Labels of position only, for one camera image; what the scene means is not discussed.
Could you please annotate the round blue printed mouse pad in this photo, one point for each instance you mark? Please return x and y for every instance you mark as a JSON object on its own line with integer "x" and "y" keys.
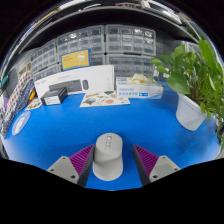
{"x": 21, "y": 123}

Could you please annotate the green plant in white pot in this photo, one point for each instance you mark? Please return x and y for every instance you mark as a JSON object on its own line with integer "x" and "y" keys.
{"x": 190, "y": 113}

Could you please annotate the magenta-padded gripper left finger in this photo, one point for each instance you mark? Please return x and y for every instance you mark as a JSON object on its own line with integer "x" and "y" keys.
{"x": 63, "y": 166}

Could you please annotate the red blue checked cloth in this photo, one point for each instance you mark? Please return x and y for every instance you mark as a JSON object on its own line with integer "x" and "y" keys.
{"x": 18, "y": 91}

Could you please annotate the food picture sticker sheet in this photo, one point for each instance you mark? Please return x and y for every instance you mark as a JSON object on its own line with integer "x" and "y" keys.
{"x": 33, "y": 104}

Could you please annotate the white and blue tissue box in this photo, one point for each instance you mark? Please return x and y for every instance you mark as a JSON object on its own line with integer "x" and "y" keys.
{"x": 138, "y": 90}

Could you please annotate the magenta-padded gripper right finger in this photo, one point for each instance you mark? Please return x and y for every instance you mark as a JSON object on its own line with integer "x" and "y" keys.
{"x": 163, "y": 166}

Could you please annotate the long white keyboard box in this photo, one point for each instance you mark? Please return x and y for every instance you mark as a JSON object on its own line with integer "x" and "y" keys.
{"x": 96, "y": 76}

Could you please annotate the beige woven basket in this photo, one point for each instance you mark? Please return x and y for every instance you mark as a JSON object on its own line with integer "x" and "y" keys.
{"x": 24, "y": 70}

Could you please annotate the white computer mouse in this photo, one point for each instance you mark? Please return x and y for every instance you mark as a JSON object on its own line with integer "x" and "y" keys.
{"x": 107, "y": 160}

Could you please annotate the small black box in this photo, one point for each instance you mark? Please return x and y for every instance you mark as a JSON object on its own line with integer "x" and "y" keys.
{"x": 53, "y": 96}

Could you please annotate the yellow and blue card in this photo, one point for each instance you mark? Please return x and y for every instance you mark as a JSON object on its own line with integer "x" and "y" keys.
{"x": 75, "y": 60}

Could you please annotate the dark shelf unit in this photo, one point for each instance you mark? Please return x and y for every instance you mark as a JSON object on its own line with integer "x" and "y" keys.
{"x": 100, "y": 15}

